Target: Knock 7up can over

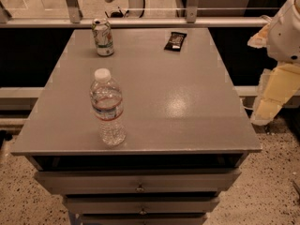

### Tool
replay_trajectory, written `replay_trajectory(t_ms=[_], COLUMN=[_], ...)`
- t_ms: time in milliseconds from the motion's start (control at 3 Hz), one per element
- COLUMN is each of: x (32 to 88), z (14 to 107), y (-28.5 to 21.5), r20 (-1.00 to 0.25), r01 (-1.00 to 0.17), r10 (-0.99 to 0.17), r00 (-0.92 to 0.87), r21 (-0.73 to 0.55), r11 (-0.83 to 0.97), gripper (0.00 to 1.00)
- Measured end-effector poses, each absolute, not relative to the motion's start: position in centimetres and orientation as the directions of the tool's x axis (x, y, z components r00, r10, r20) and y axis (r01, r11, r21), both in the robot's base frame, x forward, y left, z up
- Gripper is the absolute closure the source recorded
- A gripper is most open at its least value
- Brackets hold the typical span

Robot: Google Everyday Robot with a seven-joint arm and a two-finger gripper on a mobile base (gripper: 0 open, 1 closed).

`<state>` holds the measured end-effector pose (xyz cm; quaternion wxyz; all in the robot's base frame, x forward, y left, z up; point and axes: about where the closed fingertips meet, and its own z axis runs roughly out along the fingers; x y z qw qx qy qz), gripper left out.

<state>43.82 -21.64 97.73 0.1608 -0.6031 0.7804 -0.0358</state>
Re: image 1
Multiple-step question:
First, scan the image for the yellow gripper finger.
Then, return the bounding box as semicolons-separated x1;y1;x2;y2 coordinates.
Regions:
250;62;300;126
247;24;270;49

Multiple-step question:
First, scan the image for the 7up soda can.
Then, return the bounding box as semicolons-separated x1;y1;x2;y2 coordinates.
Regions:
92;19;114;56

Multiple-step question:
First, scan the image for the grey drawer cabinet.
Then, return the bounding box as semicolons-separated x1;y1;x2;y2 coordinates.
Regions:
11;28;261;221

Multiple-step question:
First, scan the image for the top drawer with knob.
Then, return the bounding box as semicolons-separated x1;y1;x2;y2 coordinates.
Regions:
35;169;241;195

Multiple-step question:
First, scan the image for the drawer with knob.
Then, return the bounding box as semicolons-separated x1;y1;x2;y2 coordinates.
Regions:
64;197;219;215
35;169;241;195

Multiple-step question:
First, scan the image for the clear plastic water bottle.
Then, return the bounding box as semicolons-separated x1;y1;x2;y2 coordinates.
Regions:
90;68;126;146

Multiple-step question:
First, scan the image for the bottom drawer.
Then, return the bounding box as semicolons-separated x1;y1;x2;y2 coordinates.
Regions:
82;216;206;225

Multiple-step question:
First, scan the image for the middle drawer with knob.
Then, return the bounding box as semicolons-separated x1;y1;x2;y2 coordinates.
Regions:
64;197;219;215

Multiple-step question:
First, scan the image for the metal railing frame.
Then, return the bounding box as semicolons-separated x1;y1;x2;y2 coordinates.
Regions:
0;0;272;29

